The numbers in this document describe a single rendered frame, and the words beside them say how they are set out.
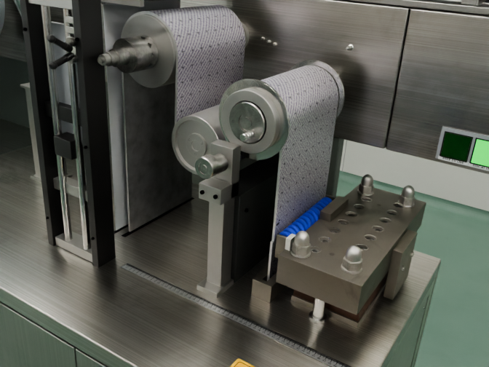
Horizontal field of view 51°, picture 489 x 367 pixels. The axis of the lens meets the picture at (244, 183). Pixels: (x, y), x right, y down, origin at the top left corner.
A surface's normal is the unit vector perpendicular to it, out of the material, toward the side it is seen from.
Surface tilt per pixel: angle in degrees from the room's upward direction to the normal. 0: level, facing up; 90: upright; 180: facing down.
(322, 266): 0
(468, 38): 90
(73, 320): 0
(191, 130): 90
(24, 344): 90
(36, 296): 0
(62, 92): 90
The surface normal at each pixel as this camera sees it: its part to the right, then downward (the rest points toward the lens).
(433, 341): 0.05, -0.91
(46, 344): -0.54, 0.32
